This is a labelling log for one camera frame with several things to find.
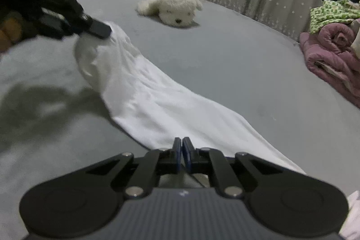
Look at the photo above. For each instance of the pink quilt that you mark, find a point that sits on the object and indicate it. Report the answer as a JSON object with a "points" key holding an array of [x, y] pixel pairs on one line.
{"points": [[329, 54]]}

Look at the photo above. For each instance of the white pants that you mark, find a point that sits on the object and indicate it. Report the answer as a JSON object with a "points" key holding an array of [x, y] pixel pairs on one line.
{"points": [[157, 99]]}

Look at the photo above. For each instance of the person's left hand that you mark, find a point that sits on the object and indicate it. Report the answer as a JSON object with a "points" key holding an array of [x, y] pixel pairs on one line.
{"points": [[9, 32]]}

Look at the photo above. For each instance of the pale cloth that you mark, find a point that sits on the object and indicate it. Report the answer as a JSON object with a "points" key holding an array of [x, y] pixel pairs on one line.
{"points": [[353, 217]]}

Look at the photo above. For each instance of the white plush dog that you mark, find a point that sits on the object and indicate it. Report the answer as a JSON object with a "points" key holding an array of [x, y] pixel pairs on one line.
{"points": [[171, 5]]}

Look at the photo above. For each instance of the green patterned garment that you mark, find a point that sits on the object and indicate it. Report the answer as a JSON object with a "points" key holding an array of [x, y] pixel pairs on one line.
{"points": [[332, 13]]}

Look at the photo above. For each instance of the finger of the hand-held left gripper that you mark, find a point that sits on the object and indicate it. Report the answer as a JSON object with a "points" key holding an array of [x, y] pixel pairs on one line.
{"points": [[94, 27]]}

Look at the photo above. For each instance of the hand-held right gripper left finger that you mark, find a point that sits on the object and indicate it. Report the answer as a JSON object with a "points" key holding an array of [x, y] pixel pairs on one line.
{"points": [[177, 155]]}

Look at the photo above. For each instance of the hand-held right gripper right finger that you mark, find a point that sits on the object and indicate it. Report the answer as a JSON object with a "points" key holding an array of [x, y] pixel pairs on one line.
{"points": [[187, 157]]}

